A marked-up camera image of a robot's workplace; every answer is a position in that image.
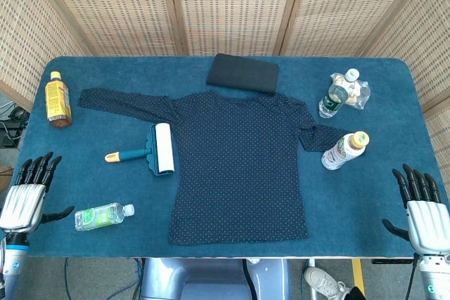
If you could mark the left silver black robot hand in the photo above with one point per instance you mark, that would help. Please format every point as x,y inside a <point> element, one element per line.
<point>22,205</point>

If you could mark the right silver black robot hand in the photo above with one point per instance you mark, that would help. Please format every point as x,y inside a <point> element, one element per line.
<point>427,222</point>

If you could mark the teal lint roller white roll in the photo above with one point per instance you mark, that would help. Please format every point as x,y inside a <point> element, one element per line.
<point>133,154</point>

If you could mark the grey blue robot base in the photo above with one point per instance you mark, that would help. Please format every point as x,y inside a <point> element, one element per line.
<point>211,279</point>

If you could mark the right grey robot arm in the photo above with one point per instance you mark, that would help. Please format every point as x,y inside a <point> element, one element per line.
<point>434,275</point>

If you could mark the navy polka dot shirt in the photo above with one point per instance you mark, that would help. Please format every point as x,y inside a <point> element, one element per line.
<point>239,173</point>

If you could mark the light green label water bottle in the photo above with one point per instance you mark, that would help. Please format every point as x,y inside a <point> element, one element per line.
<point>98,217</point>

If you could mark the blue table cloth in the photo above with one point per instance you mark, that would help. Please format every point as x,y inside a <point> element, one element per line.
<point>105,187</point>

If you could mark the yellow label tea bottle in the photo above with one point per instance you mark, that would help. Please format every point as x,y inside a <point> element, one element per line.
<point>57,101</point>

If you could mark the white drink bottle yellow cap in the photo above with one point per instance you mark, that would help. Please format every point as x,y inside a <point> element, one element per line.
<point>341,154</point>

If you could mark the white sneaker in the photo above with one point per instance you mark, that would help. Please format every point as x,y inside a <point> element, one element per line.
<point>323,280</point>

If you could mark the clear snack bag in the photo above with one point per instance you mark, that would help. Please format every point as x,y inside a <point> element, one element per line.
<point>361,95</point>

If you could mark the dark green label water bottle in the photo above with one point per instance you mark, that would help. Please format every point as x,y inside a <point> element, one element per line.
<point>332,101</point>

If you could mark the bamboo folding screen panel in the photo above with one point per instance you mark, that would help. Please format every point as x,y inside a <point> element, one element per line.
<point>344,8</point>
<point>235,8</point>
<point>116,8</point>
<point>28,33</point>
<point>432,33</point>

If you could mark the black folded cloth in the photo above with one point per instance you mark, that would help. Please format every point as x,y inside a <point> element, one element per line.
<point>242,73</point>

